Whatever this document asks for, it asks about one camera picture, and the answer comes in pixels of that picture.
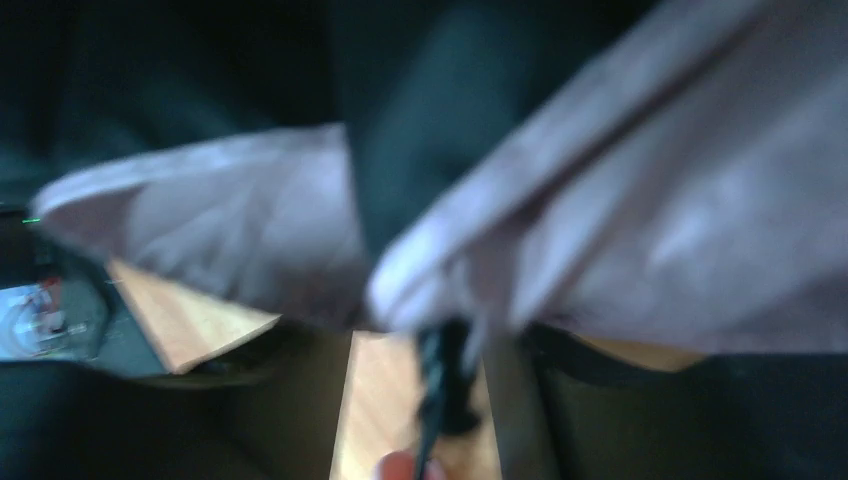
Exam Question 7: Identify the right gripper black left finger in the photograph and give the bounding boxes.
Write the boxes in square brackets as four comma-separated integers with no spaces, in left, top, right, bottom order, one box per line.
[1,330,351,479]

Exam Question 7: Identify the pink folding umbrella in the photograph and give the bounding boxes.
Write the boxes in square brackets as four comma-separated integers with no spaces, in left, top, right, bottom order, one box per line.
[33,1,847,372]

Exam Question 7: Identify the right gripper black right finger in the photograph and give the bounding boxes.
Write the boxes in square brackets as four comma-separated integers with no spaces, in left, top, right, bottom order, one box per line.
[483,327,847,479]

